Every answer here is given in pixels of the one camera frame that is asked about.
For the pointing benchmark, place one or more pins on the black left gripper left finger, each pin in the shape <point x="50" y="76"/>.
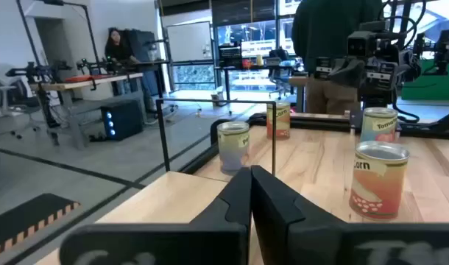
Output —
<point x="228" y="206"/>

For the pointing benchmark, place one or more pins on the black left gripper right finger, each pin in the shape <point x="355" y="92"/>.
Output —
<point x="279" y="210"/>

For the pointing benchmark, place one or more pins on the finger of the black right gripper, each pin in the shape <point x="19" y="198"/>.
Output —
<point x="344" y="66"/>
<point x="351" y="79"/>

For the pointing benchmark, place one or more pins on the tomatoes can blue label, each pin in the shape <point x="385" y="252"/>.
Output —
<point x="375" y="127"/>

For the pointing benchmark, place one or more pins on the peaches can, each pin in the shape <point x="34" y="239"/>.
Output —
<point x="232" y="151"/>

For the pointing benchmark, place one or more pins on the corn can orange label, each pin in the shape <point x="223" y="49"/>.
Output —
<point x="379" y="184"/>
<point x="283" y="125"/>

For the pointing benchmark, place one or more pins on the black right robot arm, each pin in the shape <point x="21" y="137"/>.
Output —
<point x="408" y="68"/>

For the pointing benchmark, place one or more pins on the background black robot arm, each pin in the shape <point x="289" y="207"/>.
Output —
<point x="95" y="65"/>
<point x="37" y="71"/>
<point x="445" y="48"/>

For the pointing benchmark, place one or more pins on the person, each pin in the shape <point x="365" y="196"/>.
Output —
<point x="331" y="37"/>
<point x="116" y="49"/>

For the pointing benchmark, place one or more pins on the green table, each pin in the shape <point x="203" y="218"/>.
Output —
<point x="430" y="84"/>

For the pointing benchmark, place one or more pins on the dark office chair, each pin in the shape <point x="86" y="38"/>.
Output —
<point x="279" y="59"/>

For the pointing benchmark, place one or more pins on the yellow cup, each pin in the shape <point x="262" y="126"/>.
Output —
<point x="260" y="60"/>

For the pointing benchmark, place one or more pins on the black monitor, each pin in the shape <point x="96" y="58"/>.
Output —
<point x="230" y="57"/>

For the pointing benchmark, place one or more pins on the black computer tower blue lights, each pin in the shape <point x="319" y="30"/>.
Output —
<point x="125" y="117"/>

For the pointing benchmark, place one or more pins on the whiteboard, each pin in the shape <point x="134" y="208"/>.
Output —
<point x="187" y="42"/>

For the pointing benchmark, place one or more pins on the orange flat object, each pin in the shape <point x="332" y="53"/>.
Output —
<point x="81" y="78"/>

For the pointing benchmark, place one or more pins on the black mat striped edge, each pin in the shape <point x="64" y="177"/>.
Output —
<point x="33" y="217"/>

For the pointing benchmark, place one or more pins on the background wooden robot table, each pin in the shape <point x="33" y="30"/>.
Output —
<point x="51" y="87"/>

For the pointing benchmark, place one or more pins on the grey office chair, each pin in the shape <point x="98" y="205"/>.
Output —
<point x="14" y="112"/>

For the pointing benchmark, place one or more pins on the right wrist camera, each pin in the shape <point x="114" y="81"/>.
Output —
<point x="360" y="44"/>

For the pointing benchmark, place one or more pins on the black aluminium table frame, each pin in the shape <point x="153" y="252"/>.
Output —
<point x="320" y="126"/>

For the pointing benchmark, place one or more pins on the black tube frame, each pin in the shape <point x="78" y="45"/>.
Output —
<point x="26" y="25"/>

